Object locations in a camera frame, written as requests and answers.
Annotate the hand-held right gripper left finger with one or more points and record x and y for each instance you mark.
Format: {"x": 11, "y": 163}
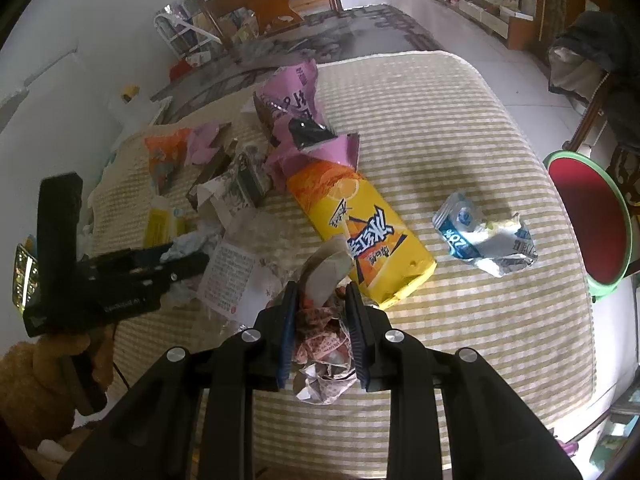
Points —
{"x": 286, "y": 340}

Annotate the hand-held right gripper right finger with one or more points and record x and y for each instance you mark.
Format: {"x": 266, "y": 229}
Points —
{"x": 356, "y": 340}

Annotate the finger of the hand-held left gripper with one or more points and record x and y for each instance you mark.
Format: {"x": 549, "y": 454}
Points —
{"x": 180, "y": 270}
{"x": 145, "y": 256}

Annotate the red print paper wrapper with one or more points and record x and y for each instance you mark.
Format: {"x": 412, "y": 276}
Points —
{"x": 320, "y": 355}

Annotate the clear plastic bottle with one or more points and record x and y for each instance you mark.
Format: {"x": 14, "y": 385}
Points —
{"x": 230, "y": 270}

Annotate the pink plastic bag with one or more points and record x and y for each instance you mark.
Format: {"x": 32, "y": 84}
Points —
{"x": 295, "y": 90}

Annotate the red bin with green rim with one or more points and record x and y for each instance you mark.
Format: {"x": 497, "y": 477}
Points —
{"x": 590, "y": 220}

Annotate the light blue crumpled tissue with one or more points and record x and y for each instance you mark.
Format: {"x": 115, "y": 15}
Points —
{"x": 192, "y": 245}

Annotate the yellow white packet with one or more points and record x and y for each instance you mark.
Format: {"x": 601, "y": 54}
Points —
{"x": 160, "y": 222}

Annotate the yellow drink carton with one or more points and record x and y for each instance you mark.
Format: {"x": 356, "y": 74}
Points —
{"x": 370, "y": 240}

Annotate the orange snack bag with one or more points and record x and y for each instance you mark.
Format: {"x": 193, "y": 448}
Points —
{"x": 165, "y": 155}

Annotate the pink torn wrapper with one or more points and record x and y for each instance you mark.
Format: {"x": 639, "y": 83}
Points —
{"x": 205, "y": 140}

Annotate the blue white crumpled wrapper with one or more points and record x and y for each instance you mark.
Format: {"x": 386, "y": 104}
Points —
{"x": 485, "y": 240}

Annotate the black wrapper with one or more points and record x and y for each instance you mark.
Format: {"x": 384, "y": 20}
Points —
{"x": 310, "y": 132}

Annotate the red stool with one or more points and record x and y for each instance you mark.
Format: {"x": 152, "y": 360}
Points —
{"x": 180, "y": 69}

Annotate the striped beige mat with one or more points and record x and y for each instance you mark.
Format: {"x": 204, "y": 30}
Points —
{"x": 450, "y": 135}

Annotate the grey patterned tablecloth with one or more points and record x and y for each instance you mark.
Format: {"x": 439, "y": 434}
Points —
{"x": 350, "y": 35}

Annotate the wooden chair under jacket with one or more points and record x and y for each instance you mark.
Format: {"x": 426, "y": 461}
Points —
{"x": 590, "y": 115}

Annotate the low television cabinet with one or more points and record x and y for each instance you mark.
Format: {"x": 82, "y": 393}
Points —
{"x": 520, "y": 32}

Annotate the blue grey jacket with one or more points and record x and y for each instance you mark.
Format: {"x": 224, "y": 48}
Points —
{"x": 595, "y": 45}

